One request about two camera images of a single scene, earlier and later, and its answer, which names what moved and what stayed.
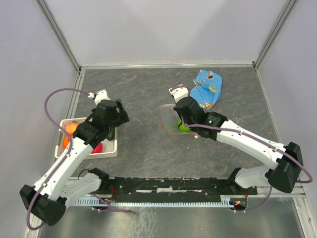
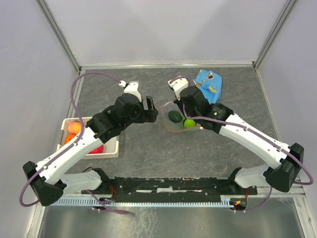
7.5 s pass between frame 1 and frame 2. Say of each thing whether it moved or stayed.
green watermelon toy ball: moved
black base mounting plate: stayed
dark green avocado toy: moved
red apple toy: stayed
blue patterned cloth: stayed
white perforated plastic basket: stayed
